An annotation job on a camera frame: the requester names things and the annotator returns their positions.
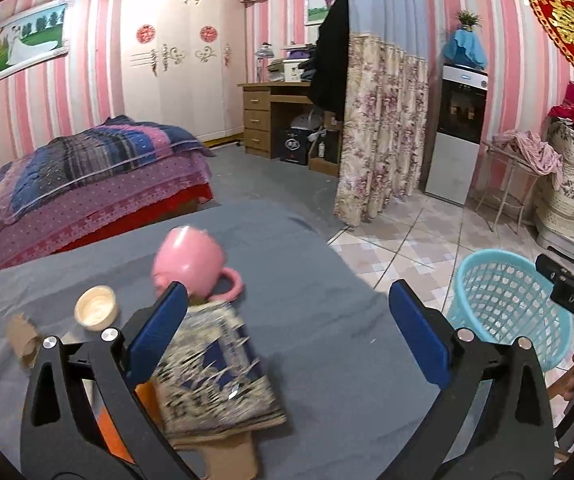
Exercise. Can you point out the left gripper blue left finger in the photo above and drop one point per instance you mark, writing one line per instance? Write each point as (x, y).
(149, 332)

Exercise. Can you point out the black hanging coat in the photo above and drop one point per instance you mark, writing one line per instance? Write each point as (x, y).
(331, 61)

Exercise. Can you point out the white wardrobe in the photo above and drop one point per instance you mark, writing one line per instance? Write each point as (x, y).
(183, 62)

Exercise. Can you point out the floral curtain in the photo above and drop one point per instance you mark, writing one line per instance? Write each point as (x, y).
(384, 128)

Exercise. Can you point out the cloth covered furniture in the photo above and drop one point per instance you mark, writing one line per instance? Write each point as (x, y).
(554, 207)

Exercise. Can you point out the white water dispenser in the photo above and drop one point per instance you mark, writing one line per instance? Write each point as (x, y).
(458, 133)

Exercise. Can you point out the wooden desk with drawers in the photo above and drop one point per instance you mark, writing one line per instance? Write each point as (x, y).
(270, 108)

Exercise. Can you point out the black box under desk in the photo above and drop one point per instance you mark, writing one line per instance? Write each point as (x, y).
(294, 146)

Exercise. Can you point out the blue cloth covered pot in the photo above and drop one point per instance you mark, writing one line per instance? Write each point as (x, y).
(464, 47)

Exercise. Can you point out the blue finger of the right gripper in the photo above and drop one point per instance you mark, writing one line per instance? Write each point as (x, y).
(562, 280)

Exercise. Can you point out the patterned snack bag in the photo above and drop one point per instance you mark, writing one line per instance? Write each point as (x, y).
(210, 382)

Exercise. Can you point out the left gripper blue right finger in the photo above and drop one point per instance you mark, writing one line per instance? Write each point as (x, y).
(424, 331)

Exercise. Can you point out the framed wedding photo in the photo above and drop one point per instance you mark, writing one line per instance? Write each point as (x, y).
(33, 36)

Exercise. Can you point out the pink clothes on stand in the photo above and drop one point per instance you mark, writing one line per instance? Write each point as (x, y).
(539, 155)

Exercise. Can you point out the small cream bowl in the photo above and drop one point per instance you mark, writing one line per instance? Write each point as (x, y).
(97, 308)

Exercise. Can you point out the desk lamp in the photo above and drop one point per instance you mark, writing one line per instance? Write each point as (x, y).
(263, 56)

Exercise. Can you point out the pink piggy mug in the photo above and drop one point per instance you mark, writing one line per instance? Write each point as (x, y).
(192, 257)

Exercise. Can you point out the brown phone case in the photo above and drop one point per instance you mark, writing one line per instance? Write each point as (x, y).
(229, 458)

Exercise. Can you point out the grey table cloth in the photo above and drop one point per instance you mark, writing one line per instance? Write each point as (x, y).
(351, 388)

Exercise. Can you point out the bed with purple cover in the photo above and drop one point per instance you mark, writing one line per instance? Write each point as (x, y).
(175, 185)

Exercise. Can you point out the striped plaid blanket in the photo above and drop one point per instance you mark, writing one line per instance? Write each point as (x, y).
(117, 146)

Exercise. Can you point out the cardboard tube roll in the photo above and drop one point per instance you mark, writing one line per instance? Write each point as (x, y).
(24, 339)

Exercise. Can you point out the metal stand table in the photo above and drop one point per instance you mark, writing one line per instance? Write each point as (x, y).
(508, 183)

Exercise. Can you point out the light blue plastic basket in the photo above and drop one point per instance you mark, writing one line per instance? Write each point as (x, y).
(500, 296)

